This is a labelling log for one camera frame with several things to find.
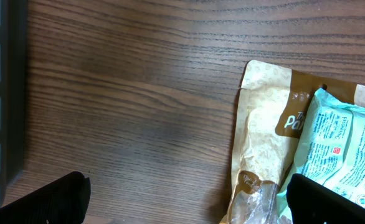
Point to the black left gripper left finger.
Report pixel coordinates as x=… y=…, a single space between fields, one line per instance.
x=63 y=201

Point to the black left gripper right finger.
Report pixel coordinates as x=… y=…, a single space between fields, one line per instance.
x=312 y=203

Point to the green wet wipes pack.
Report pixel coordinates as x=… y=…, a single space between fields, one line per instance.
x=331 y=150

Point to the brown Pantree bag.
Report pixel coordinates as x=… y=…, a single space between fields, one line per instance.
x=272 y=109

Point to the grey plastic mesh basket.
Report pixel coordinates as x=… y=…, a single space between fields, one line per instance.
x=13 y=52

